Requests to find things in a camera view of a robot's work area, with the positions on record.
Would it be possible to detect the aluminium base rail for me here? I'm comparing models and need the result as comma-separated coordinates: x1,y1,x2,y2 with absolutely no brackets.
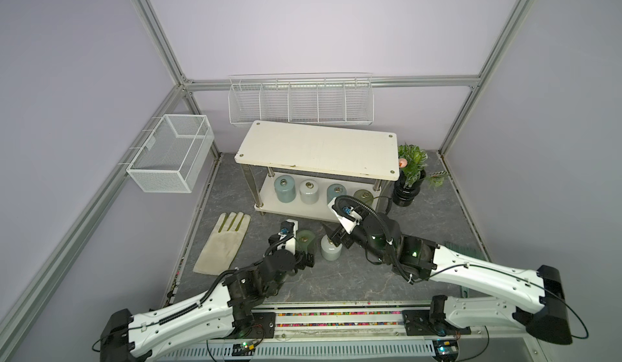
147,304,551,361

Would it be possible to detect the small white tea canister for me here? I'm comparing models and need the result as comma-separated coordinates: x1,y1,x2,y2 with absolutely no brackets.
299,180,319,205

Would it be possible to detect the white two-tier shelf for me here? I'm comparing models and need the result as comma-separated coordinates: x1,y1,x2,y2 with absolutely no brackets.
235,121,399,222

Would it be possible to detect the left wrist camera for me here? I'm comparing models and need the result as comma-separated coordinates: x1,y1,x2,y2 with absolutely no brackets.
276,219,299,254

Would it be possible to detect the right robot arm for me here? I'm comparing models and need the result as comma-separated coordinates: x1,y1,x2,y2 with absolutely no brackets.
327,195,576,345

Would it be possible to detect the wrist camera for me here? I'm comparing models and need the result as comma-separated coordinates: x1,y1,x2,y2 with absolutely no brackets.
328,199,362,234
276,219,299,254

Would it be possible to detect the small blue tea canister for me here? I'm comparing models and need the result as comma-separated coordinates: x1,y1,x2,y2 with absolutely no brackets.
327,183,348,203

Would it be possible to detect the white mesh basket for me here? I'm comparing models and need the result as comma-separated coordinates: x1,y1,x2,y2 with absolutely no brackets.
126,114,214,193

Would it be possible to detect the potted green plant black vase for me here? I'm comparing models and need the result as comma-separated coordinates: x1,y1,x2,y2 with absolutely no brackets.
392,143,449,207

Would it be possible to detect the large white tea canister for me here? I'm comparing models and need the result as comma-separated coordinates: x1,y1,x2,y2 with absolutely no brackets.
320,236,342,262

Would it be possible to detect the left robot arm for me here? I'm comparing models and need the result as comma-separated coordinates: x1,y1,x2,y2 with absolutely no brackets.
92,235,315,361

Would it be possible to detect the small green tea canister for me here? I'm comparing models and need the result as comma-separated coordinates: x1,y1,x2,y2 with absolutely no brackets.
353,189,374,206

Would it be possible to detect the cream green glove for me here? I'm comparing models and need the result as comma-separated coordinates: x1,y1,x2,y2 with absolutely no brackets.
193,212,251,275

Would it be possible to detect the large green tea canister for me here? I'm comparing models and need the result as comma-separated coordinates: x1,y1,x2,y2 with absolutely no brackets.
296,230,317,254

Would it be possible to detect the small blue-grey canister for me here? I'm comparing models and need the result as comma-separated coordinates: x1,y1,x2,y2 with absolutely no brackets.
274,175,296,203

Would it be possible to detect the white wire wall rack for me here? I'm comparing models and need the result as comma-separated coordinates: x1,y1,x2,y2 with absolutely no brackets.
228,73,375,125

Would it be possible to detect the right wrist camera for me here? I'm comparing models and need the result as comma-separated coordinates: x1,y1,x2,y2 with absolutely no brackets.
328,199,362,234

